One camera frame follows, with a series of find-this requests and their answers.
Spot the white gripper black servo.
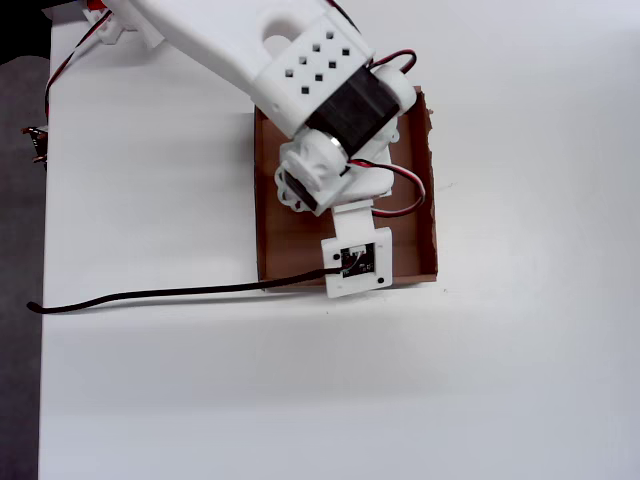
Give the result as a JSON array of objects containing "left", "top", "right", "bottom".
[{"left": 273, "top": 125, "right": 402, "bottom": 218}]

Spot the brown cardboard box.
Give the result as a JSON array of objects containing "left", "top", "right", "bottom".
[{"left": 252, "top": 85, "right": 441, "bottom": 294}]

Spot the metal table clamp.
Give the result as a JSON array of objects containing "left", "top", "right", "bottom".
[{"left": 21, "top": 125, "right": 49, "bottom": 167}]

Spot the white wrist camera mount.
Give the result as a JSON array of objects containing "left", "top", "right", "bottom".
[{"left": 320, "top": 197, "right": 393, "bottom": 301}]

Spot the red black servo cable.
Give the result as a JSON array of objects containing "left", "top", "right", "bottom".
[
  {"left": 348, "top": 158, "right": 428, "bottom": 218},
  {"left": 371, "top": 47, "right": 418, "bottom": 75},
  {"left": 43, "top": 13, "right": 117, "bottom": 122}
]

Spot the black camera cable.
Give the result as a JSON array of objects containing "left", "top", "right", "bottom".
[{"left": 26, "top": 267, "right": 347, "bottom": 317}]

